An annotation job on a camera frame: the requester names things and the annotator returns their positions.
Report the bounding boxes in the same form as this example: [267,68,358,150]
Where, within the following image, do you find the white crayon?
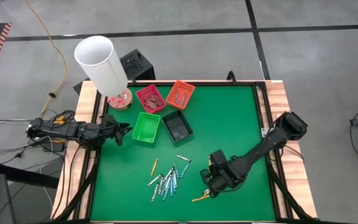
[174,154,192,163]

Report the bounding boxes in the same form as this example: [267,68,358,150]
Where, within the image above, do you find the green plastic basket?
[131,111,162,144]

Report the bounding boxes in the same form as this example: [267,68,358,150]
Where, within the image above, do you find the black perforated box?
[73,49,157,96]

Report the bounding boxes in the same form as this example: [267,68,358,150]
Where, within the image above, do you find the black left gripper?
[96,113,134,147]

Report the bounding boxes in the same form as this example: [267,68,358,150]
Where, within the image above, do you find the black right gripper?
[200,161,245,198]

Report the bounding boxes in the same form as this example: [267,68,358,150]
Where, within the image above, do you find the black table clamp handle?
[226,70,237,85]

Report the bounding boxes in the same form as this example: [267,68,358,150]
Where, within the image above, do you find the black floor cables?
[0,108,77,166]

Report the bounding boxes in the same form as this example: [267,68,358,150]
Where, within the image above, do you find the black plastic basket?
[162,110,195,144]

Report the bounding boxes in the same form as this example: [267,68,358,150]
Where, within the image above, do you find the yellow floor cable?
[24,0,68,119]

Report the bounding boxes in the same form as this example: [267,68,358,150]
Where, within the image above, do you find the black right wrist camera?
[209,149,229,170]

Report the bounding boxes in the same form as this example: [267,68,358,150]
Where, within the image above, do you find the red plastic basket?
[135,84,167,114]

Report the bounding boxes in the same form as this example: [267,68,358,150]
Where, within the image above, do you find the orange plastic basket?
[165,80,196,111]

